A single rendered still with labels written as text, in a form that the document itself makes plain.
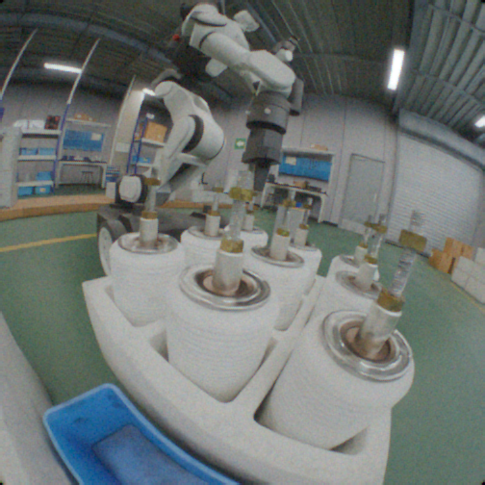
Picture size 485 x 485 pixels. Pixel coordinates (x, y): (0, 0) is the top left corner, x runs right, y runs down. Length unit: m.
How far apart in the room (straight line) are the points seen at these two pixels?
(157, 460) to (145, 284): 0.26
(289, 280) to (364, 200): 5.11
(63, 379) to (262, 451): 0.35
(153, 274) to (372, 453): 0.26
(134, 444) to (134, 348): 0.19
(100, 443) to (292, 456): 0.27
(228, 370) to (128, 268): 0.13
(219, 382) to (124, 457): 0.22
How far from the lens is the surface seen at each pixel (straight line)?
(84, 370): 0.42
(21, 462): 0.19
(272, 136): 0.38
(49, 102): 8.88
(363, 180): 5.36
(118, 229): 0.56
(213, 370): 0.15
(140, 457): 0.33
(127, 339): 0.20
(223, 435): 0.15
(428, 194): 5.84
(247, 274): 0.17
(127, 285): 0.21
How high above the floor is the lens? 0.32
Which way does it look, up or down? 15 degrees down
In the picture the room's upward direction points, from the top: 11 degrees clockwise
